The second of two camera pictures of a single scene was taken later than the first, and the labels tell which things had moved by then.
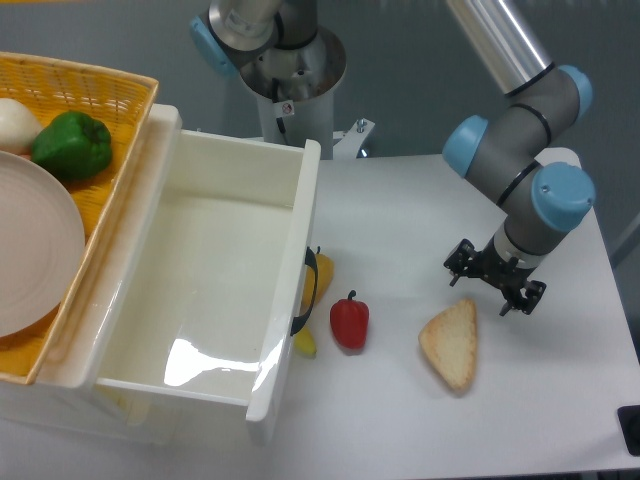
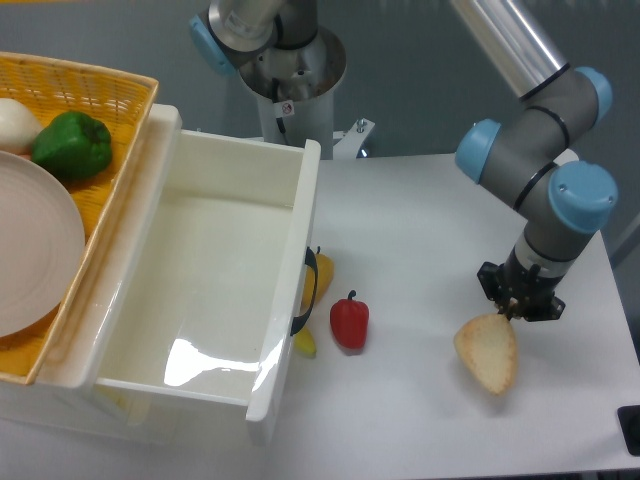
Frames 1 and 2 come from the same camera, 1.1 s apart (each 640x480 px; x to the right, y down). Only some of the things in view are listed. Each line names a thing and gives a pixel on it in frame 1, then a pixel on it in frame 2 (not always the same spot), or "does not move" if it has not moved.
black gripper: x=492 y=266 -> x=521 y=289
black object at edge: x=629 y=424 does not move
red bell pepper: x=349 y=320 does not move
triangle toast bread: x=451 y=339 -> x=487 y=346
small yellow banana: x=304 y=342 does not move
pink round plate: x=42 y=245 does not move
